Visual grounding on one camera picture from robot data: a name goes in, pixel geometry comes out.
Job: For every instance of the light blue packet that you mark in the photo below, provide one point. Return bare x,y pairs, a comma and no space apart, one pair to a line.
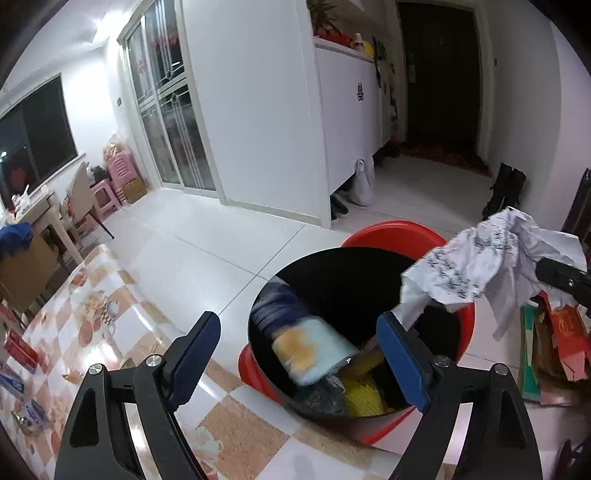
318,355

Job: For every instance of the white paper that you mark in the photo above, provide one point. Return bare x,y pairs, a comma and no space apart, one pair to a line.
485,258

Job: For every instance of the stack of pink stools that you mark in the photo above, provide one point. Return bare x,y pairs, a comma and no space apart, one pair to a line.
121,168

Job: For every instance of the dark entrance door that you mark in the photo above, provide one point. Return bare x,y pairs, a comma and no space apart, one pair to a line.
438,78

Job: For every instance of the red plastic chair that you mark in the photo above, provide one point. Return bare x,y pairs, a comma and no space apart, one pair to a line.
392,235

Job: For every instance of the blue white carton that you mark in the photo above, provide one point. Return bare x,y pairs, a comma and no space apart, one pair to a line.
11,383

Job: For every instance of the white wall cabinet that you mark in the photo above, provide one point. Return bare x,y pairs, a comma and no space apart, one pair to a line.
346,138

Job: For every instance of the printed checkered tablecloth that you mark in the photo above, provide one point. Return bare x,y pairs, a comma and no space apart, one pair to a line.
115,318

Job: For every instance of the potted plant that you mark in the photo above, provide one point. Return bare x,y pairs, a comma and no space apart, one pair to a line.
323,16

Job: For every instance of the dark window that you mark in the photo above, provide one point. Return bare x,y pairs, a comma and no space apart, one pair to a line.
37,134

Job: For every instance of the beige dining chair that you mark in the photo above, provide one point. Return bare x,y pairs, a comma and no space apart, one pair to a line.
83,187

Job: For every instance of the black boots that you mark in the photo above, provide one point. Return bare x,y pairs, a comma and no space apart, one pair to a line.
505,191

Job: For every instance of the yellow toy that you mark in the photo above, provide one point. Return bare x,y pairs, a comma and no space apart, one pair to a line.
365,46

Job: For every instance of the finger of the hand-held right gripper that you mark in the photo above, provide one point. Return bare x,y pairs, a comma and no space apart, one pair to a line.
563,277

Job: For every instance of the small cardboard box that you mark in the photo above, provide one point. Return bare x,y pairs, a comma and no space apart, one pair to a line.
135,190

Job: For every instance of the pink plastic stool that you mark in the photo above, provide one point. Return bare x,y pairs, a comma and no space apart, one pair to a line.
104,196

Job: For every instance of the white plastic bag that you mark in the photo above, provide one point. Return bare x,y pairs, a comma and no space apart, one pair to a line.
362,183

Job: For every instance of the dark wooden furniture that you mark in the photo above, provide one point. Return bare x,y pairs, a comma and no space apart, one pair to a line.
579,203

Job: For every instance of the red doormat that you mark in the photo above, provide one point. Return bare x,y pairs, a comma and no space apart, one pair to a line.
443,157

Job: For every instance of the bag of snacks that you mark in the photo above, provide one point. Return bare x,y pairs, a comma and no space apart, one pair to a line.
115,146

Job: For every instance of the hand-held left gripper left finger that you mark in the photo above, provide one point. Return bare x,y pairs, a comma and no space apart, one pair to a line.
194,364

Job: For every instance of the white dining table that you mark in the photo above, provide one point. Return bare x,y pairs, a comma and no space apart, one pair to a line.
46,210

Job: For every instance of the red carton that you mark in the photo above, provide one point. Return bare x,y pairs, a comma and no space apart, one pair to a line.
21,350

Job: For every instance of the dark shoes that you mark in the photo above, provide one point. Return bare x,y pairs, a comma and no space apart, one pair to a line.
339,207

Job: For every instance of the small blue packet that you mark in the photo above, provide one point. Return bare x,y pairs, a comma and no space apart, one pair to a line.
32,413

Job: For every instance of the blue cloth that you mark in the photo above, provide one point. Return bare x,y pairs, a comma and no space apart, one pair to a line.
14,236

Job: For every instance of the sliding glass door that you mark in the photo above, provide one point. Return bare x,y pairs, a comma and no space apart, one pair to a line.
171,115

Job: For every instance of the blue white drink can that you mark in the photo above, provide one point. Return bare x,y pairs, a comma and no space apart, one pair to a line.
277,307

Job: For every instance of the large brown cardboard box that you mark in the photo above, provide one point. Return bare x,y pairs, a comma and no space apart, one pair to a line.
27,272

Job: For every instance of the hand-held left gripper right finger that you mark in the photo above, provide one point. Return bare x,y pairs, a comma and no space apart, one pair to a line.
401,364

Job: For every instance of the yellow foam fruit net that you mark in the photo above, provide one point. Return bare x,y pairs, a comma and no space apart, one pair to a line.
364,399

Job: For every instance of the clear plastic bag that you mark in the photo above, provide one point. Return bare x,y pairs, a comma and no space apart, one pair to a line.
323,397

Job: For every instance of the black trash bin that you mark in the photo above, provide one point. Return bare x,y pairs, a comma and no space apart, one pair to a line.
341,286

